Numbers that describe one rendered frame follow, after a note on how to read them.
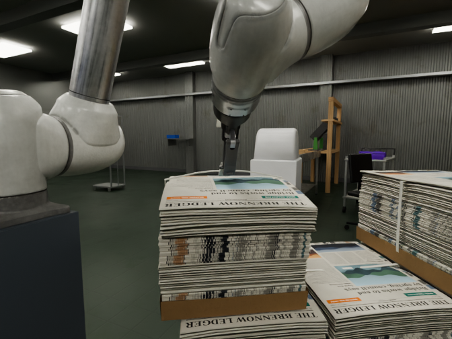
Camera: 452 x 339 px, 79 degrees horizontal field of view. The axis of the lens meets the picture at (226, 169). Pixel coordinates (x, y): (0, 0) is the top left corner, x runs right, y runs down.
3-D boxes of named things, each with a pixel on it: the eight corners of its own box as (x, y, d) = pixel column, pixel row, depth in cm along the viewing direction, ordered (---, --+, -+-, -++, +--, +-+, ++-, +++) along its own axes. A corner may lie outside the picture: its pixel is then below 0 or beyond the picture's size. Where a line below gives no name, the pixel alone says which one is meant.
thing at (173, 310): (166, 271, 67) (165, 255, 66) (282, 264, 71) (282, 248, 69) (159, 321, 51) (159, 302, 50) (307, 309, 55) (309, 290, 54)
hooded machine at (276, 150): (294, 235, 337) (296, 126, 323) (247, 229, 362) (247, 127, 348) (302, 220, 398) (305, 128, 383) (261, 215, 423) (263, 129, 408)
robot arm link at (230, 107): (212, 99, 44) (210, 120, 49) (268, 101, 45) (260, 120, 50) (210, 55, 47) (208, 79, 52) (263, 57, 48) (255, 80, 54)
